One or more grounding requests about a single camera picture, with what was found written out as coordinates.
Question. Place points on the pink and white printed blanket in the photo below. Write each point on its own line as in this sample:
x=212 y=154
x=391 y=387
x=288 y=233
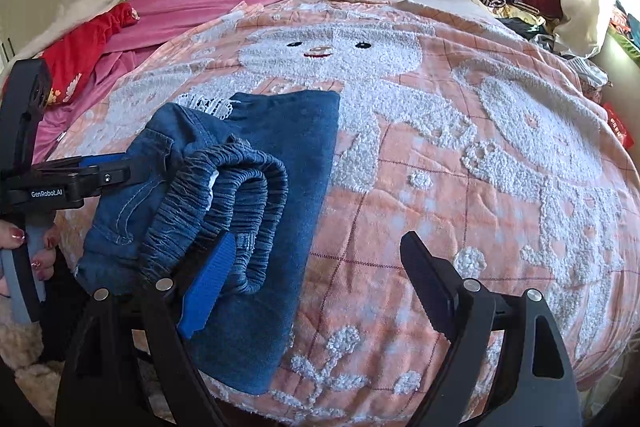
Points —
x=450 y=157

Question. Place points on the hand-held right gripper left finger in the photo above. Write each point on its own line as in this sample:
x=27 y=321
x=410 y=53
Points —
x=211 y=282

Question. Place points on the person's left hand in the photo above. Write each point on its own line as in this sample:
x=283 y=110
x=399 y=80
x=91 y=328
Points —
x=47 y=252

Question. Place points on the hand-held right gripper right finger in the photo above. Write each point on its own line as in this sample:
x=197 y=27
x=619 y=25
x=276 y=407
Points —
x=431 y=279

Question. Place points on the blue denim pants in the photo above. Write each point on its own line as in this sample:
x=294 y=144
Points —
x=290 y=167

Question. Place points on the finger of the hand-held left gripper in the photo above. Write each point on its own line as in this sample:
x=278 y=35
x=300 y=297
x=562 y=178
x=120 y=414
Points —
x=95 y=163
x=125 y=177

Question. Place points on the red bag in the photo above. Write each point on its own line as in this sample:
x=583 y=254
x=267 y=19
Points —
x=617 y=124

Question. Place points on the red flowered garment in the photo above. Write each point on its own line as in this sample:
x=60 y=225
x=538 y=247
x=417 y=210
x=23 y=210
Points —
x=82 y=52

